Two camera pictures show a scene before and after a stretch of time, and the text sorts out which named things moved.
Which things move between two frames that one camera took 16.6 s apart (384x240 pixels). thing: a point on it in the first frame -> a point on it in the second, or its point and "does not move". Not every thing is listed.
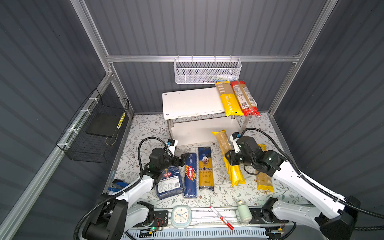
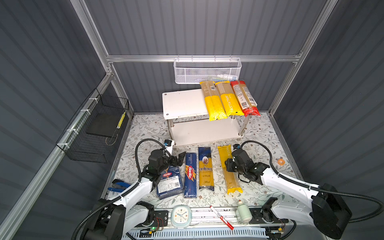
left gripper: [176, 163] does not move
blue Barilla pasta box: [170, 183] does not move
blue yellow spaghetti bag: [205, 175] does not move
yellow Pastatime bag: [230, 102] does not move
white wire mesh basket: [193, 71] does not move
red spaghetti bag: [249, 106] does not move
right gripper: [230, 157] -> [228, 165]
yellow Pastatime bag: [234, 172] -> [212, 101]
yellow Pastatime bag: [264, 182] -> [232, 185]
